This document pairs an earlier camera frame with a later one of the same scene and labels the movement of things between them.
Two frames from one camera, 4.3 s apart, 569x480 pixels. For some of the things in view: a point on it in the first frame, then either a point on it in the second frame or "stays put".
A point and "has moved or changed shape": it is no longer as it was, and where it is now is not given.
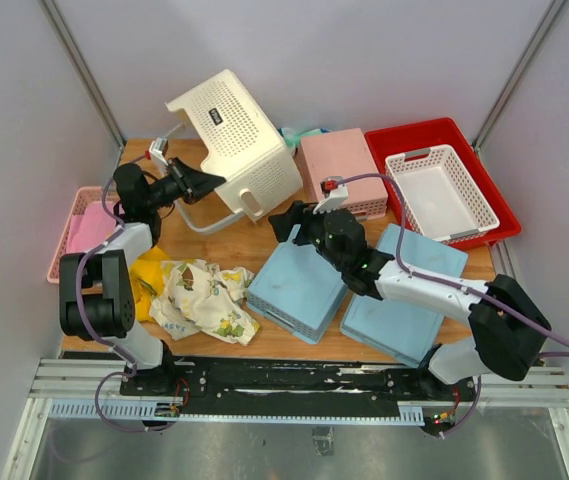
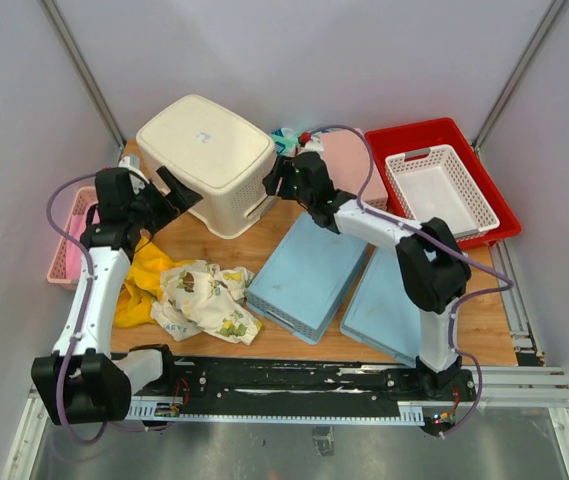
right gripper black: (298, 213) → (272, 181)
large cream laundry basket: (247, 148) has moved or changed shape
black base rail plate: (212, 386) stays put
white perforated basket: (440, 197) stays put
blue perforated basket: (299, 290) stays put
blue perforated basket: (399, 328) stays put
